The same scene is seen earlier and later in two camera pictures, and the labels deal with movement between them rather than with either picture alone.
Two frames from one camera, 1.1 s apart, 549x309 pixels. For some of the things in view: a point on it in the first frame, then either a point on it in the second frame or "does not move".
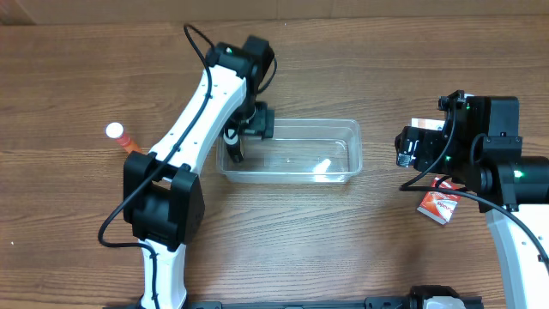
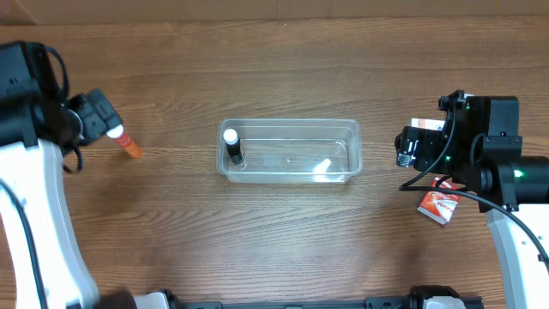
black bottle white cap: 231,138 does not move
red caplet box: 437,206 does not move
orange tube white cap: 115,130 does not move
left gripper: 256,125 -> 98,115
